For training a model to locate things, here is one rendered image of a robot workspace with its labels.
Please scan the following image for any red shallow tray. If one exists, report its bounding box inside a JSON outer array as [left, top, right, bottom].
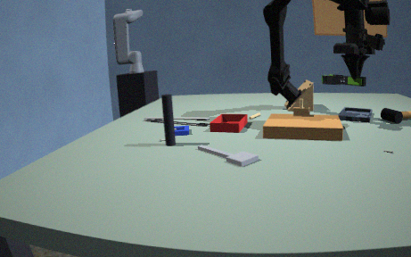
[[210, 114, 248, 133]]

